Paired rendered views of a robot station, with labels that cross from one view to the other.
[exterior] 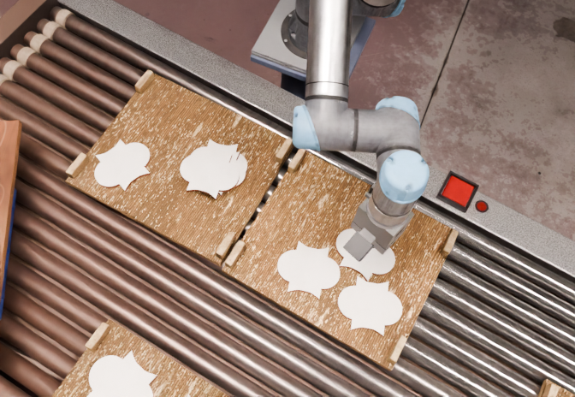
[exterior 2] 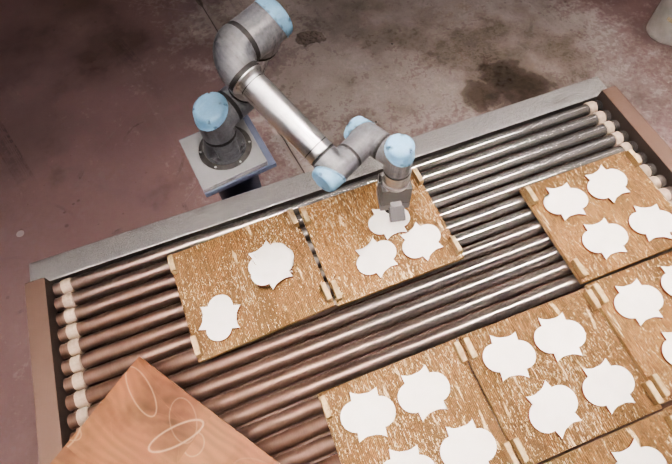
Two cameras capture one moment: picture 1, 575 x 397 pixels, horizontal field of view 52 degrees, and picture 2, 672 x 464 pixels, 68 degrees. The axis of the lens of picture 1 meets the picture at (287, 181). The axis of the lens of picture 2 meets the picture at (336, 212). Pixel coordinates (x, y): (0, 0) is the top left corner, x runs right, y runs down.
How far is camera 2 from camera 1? 0.47 m
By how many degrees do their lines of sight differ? 20
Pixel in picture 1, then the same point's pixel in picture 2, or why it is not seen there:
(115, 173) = (222, 326)
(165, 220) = (280, 316)
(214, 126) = (240, 245)
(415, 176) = (407, 143)
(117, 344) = (338, 399)
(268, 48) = (211, 180)
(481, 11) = not seen: hidden behind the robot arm
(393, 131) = (370, 136)
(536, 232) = (441, 134)
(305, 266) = (373, 257)
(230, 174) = (284, 257)
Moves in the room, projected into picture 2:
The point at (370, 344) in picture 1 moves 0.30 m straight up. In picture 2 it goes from (442, 257) to (462, 209)
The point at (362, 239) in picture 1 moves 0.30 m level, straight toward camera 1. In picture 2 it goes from (396, 208) to (452, 302)
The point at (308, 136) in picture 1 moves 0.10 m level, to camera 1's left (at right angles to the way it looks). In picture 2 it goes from (337, 178) to (307, 204)
